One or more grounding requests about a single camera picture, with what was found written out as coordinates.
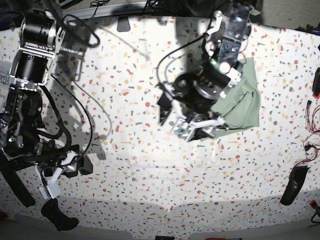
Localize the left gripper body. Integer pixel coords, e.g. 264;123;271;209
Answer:
157;73;229;131

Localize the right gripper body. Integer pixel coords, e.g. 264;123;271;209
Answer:
34;144;81;189

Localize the light green T-shirt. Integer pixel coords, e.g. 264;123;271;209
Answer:
211;57;261;139

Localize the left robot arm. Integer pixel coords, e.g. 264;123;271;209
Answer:
157;0;263;142

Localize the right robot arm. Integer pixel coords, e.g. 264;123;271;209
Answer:
0;13;93;199

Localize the black TV remote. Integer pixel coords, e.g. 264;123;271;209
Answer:
5;157;32;172

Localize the long black bar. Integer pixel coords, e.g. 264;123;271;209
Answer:
0;151;36;208

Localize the small black box bottom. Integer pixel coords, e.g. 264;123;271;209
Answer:
155;235;175;240

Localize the clear plastic parts box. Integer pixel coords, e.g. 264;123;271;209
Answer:
0;60;12;111

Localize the red black device right edge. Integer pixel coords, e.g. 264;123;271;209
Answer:
312;67;320;99

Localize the red clip lower right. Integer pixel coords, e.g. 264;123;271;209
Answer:
309;200;317;208

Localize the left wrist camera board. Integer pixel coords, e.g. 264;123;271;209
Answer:
171;119;195;142

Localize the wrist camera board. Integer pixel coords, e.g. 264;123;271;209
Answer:
171;119;195;142
39;183;61;200

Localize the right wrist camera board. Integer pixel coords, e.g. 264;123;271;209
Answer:
39;183;61;200

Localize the black camera stand base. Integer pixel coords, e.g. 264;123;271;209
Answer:
117;16;131;33

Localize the red handled screwdriver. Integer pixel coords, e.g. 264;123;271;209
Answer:
205;237;242;240

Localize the black curved handle right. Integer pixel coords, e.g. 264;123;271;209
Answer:
280;166;310;206

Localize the red and black wire bundle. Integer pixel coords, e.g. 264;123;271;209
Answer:
292;100;320;173

